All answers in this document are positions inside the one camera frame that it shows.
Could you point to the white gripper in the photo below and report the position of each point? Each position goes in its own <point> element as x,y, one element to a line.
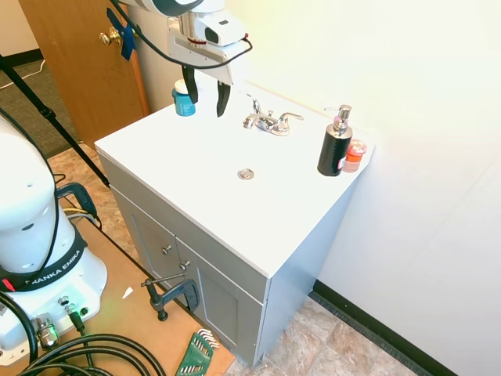
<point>195,51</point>

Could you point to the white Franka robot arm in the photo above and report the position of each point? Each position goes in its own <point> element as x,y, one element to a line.
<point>35,219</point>

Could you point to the blue jar white lid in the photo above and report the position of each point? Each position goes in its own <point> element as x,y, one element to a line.
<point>184,100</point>

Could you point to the chrome sink faucet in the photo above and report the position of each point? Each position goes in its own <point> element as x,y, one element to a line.
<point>258,120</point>

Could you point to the white sink countertop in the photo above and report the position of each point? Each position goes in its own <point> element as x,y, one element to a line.
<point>219,164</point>

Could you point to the chrome sink drain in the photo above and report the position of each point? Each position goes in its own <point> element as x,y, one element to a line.
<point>246,173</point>

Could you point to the blue painter tape strip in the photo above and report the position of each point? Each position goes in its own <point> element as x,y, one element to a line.
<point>121,35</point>

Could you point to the brass door knob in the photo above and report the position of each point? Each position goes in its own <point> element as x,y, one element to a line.
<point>110,37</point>

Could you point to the brown wooden door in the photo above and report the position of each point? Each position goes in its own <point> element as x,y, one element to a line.
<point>90,66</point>

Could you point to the black soap pump dispenser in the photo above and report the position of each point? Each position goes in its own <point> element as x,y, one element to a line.
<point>333,145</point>

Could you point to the black tripod leg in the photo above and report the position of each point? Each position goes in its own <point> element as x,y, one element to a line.
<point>51,117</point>

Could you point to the orange pill bottle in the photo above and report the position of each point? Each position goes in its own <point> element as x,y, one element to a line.
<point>354,156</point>

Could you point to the round cabinet door knob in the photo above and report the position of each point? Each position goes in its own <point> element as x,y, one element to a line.
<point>184,265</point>
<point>167,249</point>

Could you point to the grey vanity cabinet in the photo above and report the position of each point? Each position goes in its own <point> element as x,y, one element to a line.
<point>219,274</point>

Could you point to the black metal C-clamp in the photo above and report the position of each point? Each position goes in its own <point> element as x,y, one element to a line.
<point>172,291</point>

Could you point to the wooden base board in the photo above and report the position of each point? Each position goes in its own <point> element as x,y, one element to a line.
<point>129,313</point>

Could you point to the green hex key set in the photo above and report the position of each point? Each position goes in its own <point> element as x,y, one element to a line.
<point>197,350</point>

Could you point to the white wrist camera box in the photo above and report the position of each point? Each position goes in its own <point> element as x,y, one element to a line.
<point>219,31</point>

